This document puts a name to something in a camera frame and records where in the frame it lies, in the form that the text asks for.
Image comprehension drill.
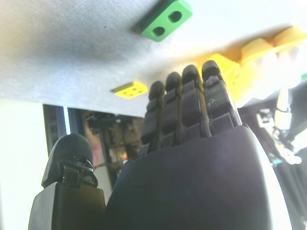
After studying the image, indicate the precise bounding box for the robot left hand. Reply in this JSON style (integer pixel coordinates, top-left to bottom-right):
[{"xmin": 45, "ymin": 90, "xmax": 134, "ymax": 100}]
[{"xmin": 28, "ymin": 59, "xmax": 292, "ymax": 230}]

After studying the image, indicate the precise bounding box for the yellow egg carton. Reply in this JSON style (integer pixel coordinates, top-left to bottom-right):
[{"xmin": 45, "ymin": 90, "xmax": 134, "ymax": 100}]
[{"xmin": 199, "ymin": 25, "xmax": 307, "ymax": 104}]

